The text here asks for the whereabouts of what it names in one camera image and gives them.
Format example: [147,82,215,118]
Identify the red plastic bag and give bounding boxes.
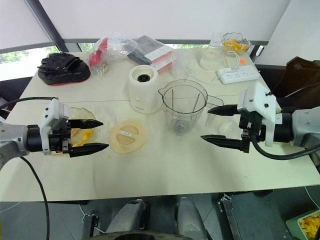
[88,37,110,68]

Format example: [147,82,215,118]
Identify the grey left robot leg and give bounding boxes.
[105,199,151,235]

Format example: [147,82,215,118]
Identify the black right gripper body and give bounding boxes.
[238,111,266,154]

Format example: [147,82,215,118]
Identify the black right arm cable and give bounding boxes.
[249,131,320,161]

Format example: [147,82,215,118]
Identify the grey right robot leg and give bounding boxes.
[175,195,209,240]

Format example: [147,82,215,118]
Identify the dark brown chair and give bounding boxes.
[270,56,320,109]

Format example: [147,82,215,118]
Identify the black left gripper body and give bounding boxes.
[48,119,74,158]

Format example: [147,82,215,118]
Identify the small bag of nuts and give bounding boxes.
[95,62,111,76]

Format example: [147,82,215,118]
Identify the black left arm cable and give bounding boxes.
[0,96,59,240]

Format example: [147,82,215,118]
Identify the black bag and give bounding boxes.
[37,52,92,87]

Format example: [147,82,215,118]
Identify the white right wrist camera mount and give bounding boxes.
[236,81,279,147]

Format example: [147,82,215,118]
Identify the clear plastic container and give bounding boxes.
[199,33,233,71]
[216,116,241,136]

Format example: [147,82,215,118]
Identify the clear blender jar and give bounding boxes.
[157,79,224,137]

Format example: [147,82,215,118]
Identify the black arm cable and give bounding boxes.
[249,131,320,161]
[0,96,59,240]

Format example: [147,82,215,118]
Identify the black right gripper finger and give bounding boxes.
[200,134,245,152]
[207,104,238,117]

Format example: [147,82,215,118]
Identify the white power strip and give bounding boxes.
[216,65,260,85]

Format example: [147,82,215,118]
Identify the grey robot leg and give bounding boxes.
[175,195,209,240]
[105,199,151,235]

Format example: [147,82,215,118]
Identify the cream blender base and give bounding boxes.
[128,64,162,115]

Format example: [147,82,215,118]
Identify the glass bowl with orange fruit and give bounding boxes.
[220,31,252,57]

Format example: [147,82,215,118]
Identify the clear crumpled plastic bag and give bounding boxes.
[99,31,141,61]

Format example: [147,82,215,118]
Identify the cream blender lid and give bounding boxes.
[108,118,148,155]

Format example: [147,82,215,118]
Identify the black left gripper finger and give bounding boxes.
[69,142,110,159]
[68,119,105,130]

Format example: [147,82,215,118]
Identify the white power strip cable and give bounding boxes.
[199,49,240,84]

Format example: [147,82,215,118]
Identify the green bin with fruit peel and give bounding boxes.
[284,209,320,240]

